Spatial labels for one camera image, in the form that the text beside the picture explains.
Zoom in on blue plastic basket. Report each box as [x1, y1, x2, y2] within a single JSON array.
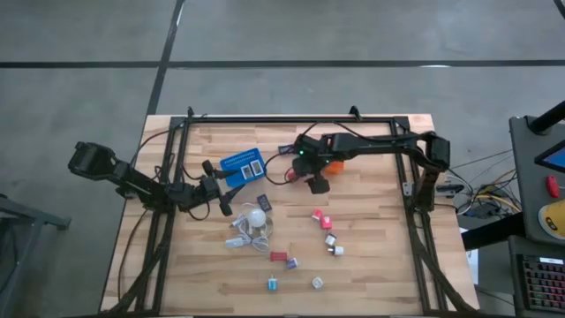
[[219, 147, 267, 189]]

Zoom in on tangled floor cables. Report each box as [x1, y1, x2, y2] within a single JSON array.
[[441, 149, 522, 220]]

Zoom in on black aluminium table frame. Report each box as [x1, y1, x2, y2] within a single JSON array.
[[132, 105, 480, 317]]

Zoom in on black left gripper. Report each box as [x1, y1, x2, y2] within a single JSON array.
[[178, 159, 246, 217]]

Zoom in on black backlit keyboard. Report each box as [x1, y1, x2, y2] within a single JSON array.
[[520, 254, 565, 315]]

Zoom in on black power strip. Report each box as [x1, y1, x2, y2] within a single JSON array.
[[435, 182, 465, 196]]

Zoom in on white lamp cord with switch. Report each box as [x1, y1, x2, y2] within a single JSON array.
[[224, 201, 271, 254]]

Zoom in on grey metal stand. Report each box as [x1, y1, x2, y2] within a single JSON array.
[[0, 193, 72, 318]]

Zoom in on white bulb brass lamp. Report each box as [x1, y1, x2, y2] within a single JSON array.
[[245, 208, 275, 240]]

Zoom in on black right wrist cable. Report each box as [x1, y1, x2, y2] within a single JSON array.
[[264, 152, 295, 186]]

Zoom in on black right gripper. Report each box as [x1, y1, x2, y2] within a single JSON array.
[[291, 134, 333, 196]]

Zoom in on white paper sheet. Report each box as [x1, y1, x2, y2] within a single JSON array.
[[460, 227, 480, 286]]

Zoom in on grey console cart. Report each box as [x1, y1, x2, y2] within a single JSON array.
[[508, 113, 565, 246]]

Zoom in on black beam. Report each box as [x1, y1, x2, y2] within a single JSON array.
[[461, 211, 527, 252]]

